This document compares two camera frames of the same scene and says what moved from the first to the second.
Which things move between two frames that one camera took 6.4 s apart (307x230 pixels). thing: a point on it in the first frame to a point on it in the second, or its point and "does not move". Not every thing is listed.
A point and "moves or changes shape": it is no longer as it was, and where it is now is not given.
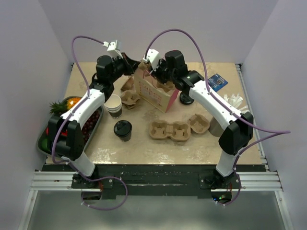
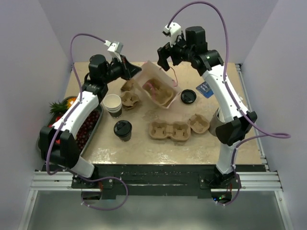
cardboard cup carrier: [199, 123] does not move
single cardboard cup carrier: [128, 85] does not move
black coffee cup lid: [123, 128] does not move
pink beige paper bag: [161, 95] moves or changes shape
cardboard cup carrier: [179, 131] does not move
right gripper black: [156, 72] to [165, 52]
